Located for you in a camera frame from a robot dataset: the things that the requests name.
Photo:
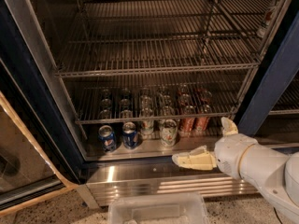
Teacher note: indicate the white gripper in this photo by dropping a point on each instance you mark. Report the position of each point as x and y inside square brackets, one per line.
[231, 154]

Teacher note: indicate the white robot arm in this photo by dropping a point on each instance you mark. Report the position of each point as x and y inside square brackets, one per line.
[274, 174]

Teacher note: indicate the red cola can right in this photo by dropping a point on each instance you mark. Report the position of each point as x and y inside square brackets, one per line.
[202, 121]

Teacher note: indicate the red cola can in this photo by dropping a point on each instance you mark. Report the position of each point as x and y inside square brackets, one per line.
[187, 122]
[202, 121]

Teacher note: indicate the red cola can left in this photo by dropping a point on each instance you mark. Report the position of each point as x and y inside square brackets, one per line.
[187, 122]

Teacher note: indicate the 7up can behind picked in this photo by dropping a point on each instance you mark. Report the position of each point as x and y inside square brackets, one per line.
[165, 112]

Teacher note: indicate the blue pepsi can right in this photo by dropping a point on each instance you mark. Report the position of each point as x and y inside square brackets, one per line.
[129, 135]

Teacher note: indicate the blue pepsi can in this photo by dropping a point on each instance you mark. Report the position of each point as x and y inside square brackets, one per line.
[129, 135]
[107, 138]

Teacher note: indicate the blue pepsi can left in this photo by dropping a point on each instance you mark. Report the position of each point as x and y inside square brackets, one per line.
[107, 138]

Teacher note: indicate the steel fridge base grille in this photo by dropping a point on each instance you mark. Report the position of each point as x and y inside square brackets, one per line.
[155, 176]

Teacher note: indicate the bottle on upper shelf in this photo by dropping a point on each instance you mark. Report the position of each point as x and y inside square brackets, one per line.
[267, 17]

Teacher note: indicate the glass fridge door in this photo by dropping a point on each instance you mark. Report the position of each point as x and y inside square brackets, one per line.
[27, 173]

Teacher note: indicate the clear plastic bin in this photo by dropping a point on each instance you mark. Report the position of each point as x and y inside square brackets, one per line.
[177, 208]

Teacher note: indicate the blue fridge centre post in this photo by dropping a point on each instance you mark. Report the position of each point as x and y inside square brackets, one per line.
[275, 81]

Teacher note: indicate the middle wire shelf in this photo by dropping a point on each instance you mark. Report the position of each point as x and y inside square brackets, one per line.
[139, 97]

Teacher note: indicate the wire shelf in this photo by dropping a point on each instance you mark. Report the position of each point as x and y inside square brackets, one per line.
[126, 37]
[139, 97]

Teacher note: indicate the upper wire shelf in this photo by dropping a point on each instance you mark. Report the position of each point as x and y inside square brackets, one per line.
[126, 37]

